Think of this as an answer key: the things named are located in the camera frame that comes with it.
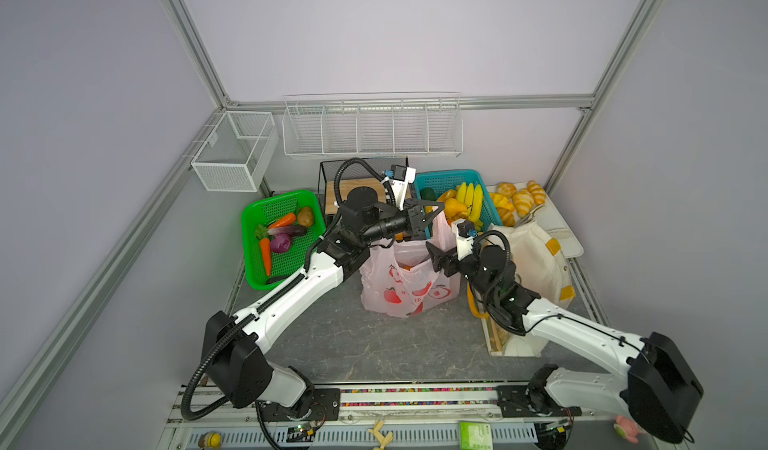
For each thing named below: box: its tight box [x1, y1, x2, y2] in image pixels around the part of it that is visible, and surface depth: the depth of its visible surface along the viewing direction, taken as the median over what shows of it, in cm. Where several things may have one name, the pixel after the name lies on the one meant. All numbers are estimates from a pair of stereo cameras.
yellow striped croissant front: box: [497, 207, 516, 227], surface depth 110 cm
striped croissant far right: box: [527, 180, 547, 205], surface depth 118 cm
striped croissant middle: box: [512, 189, 535, 218], surface depth 117 cm
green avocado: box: [420, 187, 437, 201], surface depth 115 cm
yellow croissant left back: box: [490, 192, 515, 211], surface depth 117 cm
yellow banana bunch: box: [456, 182, 484, 231], surface depth 110 cm
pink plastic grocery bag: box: [360, 209, 462, 318], surface depth 78 cm
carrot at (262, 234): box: [256, 225, 272, 277], surface depth 103 cm
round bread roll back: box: [497, 182, 517, 198], surface depth 122 cm
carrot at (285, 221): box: [268, 213, 297, 229], surface depth 111 cm
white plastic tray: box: [486, 184, 584, 259], surface depth 112 cm
